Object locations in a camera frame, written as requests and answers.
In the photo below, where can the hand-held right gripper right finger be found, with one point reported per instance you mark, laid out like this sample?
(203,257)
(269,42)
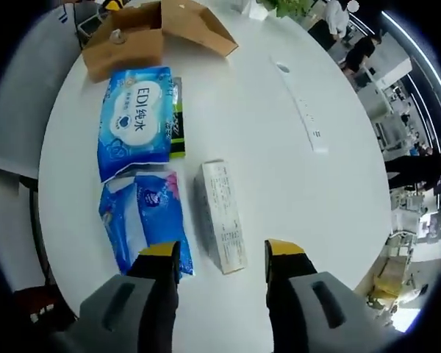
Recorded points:
(301,316)

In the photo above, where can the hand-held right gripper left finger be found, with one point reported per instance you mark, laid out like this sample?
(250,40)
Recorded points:
(132,316)

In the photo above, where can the brown cardboard shoe box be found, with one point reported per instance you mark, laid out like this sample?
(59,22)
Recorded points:
(132,59)

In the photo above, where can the blue white tissue pack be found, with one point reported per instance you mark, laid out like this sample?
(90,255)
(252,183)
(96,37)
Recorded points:
(119,228)

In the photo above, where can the blue tissue pack pink print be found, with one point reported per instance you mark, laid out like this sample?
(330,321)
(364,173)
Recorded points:
(161,220)

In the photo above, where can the large blue wet wipes pack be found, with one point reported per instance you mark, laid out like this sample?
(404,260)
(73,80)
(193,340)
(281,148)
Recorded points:
(132,110)

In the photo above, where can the white printed carton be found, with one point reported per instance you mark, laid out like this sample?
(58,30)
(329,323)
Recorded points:
(220,220)

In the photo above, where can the black and green pouch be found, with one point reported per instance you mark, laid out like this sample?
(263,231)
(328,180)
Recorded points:
(178,139)

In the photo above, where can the grey mesh office chair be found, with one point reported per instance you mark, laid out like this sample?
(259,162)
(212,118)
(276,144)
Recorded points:
(22,110)

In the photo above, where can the green plant in white pot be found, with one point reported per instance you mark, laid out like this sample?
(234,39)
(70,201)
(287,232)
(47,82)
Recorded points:
(290,7)

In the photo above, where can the white table socket panel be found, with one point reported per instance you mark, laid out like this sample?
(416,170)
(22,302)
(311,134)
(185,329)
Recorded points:
(308,121)

